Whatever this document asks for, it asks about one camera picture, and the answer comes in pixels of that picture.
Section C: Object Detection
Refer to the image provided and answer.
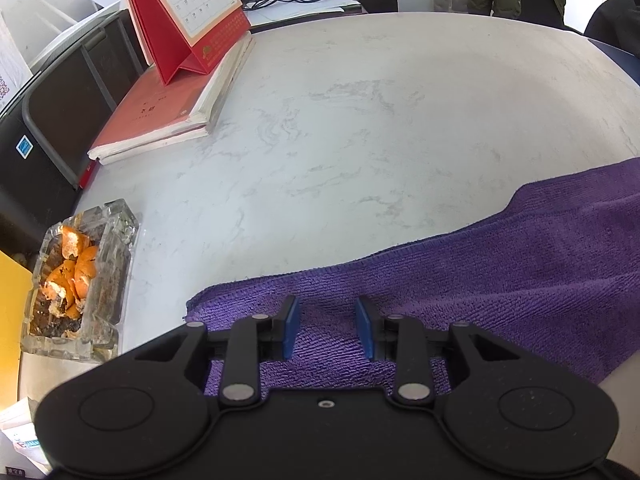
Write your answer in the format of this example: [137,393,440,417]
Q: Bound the small white box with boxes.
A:
[0,397,53,478]

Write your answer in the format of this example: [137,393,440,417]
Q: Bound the white printer paper tray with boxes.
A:
[27,0,121,71]

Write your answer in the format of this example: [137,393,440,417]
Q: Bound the white code poster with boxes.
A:
[0,10,33,116]

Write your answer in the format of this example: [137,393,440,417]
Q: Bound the orange peels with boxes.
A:
[40,225,101,321]

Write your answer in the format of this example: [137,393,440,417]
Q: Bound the blue mat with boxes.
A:
[587,35,640,86]

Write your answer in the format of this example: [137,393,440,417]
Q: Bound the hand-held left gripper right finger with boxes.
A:
[354,295,518,406]

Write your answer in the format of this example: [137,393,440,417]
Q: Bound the glass ashtray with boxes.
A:
[20,199,141,363]

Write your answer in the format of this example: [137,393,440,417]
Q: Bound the yellow folder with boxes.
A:
[0,250,35,413]

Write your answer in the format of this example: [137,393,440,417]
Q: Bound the red book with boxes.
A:
[87,30,257,165]

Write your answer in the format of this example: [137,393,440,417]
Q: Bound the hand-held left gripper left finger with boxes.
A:
[135,295,301,408]

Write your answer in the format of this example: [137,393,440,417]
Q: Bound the white papers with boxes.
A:
[245,0,361,26]

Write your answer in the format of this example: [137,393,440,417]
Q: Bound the purple towel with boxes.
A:
[186,157,640,396]

